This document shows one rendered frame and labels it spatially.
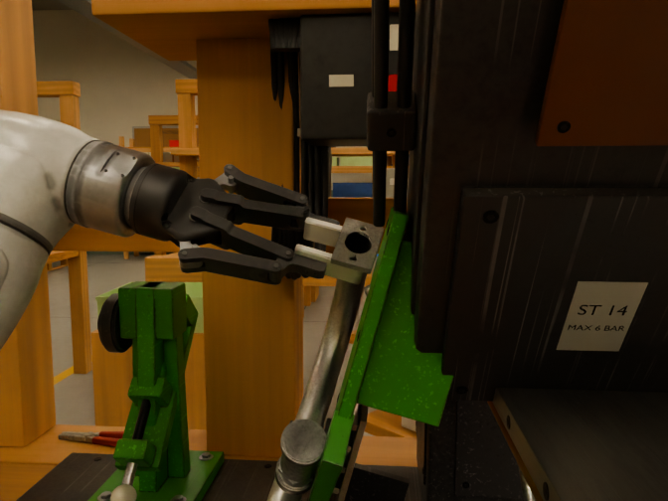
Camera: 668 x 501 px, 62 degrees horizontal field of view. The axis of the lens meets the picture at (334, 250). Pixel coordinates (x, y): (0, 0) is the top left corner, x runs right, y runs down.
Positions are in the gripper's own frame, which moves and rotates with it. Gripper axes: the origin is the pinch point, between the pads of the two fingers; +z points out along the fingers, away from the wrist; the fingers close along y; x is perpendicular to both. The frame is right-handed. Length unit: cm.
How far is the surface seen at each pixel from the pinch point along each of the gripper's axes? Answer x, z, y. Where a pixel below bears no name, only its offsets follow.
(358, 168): 473, -35, 486
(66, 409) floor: 291, -142, 50
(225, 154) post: 13.5, -20.2, 21.3
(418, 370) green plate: -4.3, 9.8, -12.4
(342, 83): -2.5, -5.1, 22.9
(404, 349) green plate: -5.2, 8.2, -11.4
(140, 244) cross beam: 32.4, -33.2, 14.4
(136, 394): 22.5, -19.1, -12.4
